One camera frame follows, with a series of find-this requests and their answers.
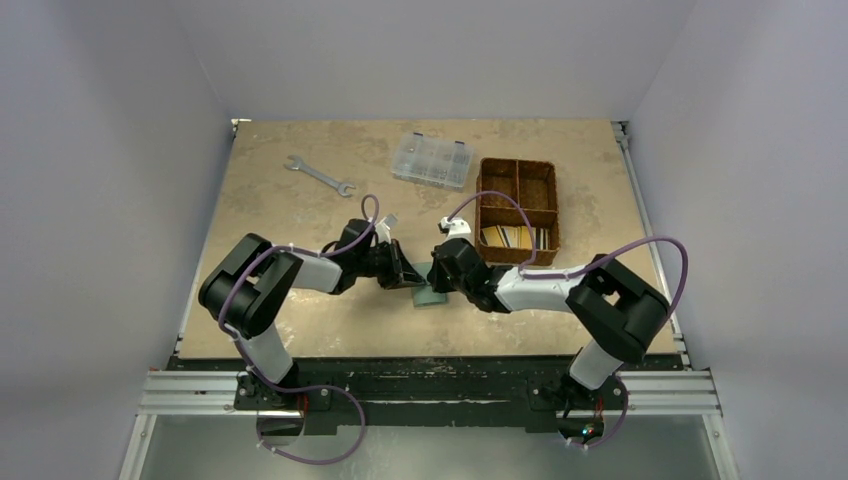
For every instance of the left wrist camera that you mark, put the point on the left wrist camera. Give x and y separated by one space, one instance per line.
383 229

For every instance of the aluminium frame rail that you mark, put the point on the aluminium frame rail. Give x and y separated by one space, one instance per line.
680 389

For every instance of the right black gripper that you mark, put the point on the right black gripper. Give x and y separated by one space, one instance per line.
444 266

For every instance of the clear plastic organizer box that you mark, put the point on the clear plastic organizer box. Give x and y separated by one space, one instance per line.
430 161

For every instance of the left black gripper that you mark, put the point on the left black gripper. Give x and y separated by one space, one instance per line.
400 273

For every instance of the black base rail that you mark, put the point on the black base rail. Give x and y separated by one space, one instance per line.
469 391

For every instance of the brown woven basket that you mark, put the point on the brown woven basket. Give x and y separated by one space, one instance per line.
517 193

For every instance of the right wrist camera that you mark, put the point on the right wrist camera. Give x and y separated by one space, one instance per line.
455 228

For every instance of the silver open-end wrench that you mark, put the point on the silver open-end wrench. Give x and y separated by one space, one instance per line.
298 164

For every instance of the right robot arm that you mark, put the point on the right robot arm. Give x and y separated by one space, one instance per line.
621 311

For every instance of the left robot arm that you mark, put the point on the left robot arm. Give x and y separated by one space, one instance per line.
247 289

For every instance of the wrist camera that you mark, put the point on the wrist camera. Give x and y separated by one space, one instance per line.
383 229
455 228

